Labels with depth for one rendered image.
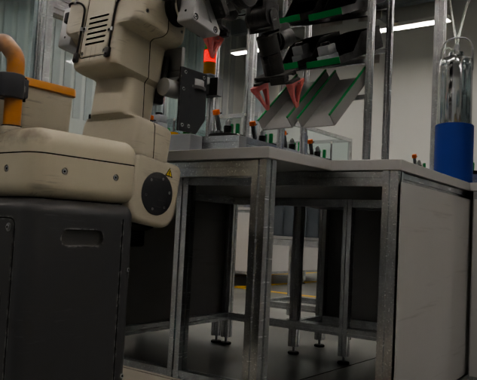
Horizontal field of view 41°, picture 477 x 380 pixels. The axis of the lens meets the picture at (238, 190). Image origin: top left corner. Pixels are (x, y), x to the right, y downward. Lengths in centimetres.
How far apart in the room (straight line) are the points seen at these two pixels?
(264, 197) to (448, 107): 137
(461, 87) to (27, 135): 203
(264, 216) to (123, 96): 45
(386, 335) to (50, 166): 104
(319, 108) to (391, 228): 57
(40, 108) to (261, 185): 58
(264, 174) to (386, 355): 59
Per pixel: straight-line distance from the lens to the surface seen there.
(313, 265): 843
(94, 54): 160
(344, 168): 185
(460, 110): 282
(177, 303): 217
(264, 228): 162
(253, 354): 165
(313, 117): 215
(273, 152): 162
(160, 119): 257
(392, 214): 180
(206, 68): 262
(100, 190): 124
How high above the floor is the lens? 65
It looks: 3 degrees up
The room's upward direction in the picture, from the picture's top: 3 degrees clockwise
